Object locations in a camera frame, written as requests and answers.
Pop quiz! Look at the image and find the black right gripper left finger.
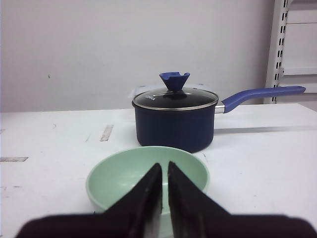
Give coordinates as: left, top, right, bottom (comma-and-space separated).
104, 163, 162, 238

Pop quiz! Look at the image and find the white slotted shelf rack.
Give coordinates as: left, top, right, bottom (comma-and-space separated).
264, 0, 317, 108

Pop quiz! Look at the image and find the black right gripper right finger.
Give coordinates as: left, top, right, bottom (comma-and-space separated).
168, 161, 230, 238

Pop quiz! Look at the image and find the green bowl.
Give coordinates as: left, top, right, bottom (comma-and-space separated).
85, 145, 211, 238

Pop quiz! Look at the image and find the glass pot lid blue knob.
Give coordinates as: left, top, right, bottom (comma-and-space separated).
132, 71, 219, 111

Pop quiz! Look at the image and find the dark blue saucepan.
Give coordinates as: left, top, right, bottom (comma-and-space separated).
132, 86, 306, 153

